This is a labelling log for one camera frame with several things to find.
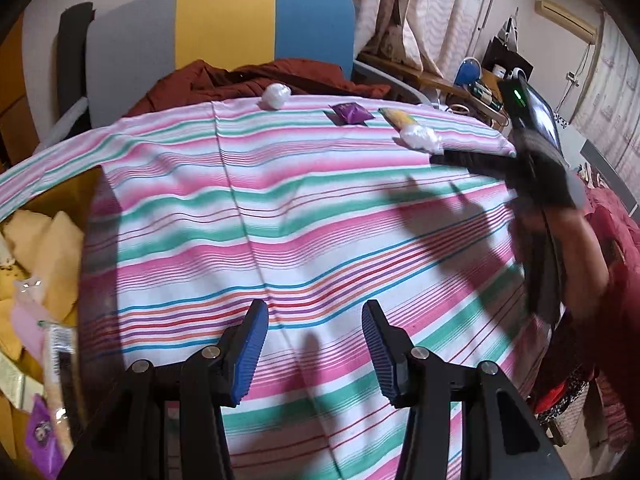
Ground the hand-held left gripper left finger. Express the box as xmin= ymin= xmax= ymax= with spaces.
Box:
xmin=57 ymin=299 xmax=270 ymax=480

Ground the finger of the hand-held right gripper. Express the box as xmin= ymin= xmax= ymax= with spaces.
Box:
xmin=430 ymin=147 xmax=521 ymax=182

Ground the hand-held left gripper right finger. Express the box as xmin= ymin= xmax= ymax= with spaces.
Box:
xmin=361 ymin=300 xmax=571 ymax=480

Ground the white plastic bag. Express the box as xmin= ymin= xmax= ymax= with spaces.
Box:
xmin=398 ymin=124 xmax=444 ymax=155

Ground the pink packet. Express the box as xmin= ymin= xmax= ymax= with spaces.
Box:
xmin=9 ymin=279 xmax=57 ymax=362

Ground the large purple snack packet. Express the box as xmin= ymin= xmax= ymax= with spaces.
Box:
xmin=24 ymin=394 xmax=64 ymax=479

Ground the yellow storage bin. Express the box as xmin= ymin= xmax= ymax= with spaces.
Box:
xmin=0 ymin=166 xmax=107 ymax=480

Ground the cream cardboard box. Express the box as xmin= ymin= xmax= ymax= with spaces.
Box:
xmin=0 ymin=349 xmax=32 ymax=412

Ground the person's right forearm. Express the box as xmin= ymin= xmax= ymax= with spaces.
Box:
xmin=542 ymin=205 xmax=612 ymax=322

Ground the black power strip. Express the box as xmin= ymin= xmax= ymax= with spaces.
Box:
xmin=470 ymin=80 xmax=505 ymax=112

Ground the pink red blanket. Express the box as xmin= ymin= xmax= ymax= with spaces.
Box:
xmin=584 ymin=172 xmax=640 ymax=241

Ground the yellow green snack packet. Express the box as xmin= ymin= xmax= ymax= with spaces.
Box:
xmin=378 ymin=107 xmax=417 ymax=129

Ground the black shelf box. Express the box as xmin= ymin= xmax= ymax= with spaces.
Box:
xmin=482 ymin=35 xmax=534 ymax=82

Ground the wooden desk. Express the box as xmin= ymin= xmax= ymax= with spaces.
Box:
xmin=357 ymin=50 xmax=509 ymax=127

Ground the pale patterned curtain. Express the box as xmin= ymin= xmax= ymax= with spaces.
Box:
xmin=570 ymin=7 xmax=640 ymax=147

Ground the small purple snack packet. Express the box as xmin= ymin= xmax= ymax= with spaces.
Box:
xmin=328 ymin=102 xmax=375 ymax=125

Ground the striped pink green tablecloth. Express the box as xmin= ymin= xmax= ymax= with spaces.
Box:
xmin=0 ymin=94 xmax=566 ymax=480

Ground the beige air conditioner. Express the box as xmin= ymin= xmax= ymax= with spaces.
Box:
xmin=535 ymin=0 xmax=599 ymax=44

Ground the woven basket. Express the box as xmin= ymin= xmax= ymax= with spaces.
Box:
xmin=536 ymin=379 xmax=592 ymax=447

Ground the white crumpled plastic ball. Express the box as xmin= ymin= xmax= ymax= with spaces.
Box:
xmin=257 ymin=83 xmax=291 ymax=110

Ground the rust brown jacket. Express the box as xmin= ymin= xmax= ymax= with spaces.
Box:
xmin=125 ymin=58 xmax=392 ymax=119

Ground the blue yellow grey chair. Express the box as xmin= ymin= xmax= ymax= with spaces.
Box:
xmin=50 ymin=0 xmax=431 ymax=146

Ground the wooden wardrobe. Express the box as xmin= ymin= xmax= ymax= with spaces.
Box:
xmin=0 ymin=14 xmax=42 ymax=167

